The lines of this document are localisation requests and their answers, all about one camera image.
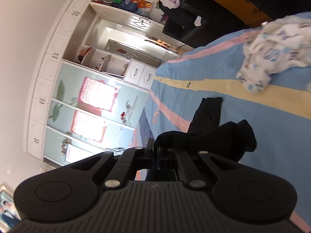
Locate black trousers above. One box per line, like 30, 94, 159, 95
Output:
155, 97, 257, 162

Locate teal sliding wardrobe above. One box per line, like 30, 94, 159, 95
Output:
25, 0, 149, 166

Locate white drawer cabinet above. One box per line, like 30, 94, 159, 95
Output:
124, 59, 156, 90

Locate striped star bedsheet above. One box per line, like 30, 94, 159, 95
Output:
131, 29, 310, 232

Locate white room door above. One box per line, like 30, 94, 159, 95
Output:
90, 2, 184, 46

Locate black chair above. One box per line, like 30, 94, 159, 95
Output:
159, 0, 249, 48

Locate white patterned garment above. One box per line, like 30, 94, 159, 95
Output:
236, 16, 310, 93

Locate wooden side cabinet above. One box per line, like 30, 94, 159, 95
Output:
214, 0, 272, 27

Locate framed wall picture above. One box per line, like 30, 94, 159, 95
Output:
0, 183, 21, 232

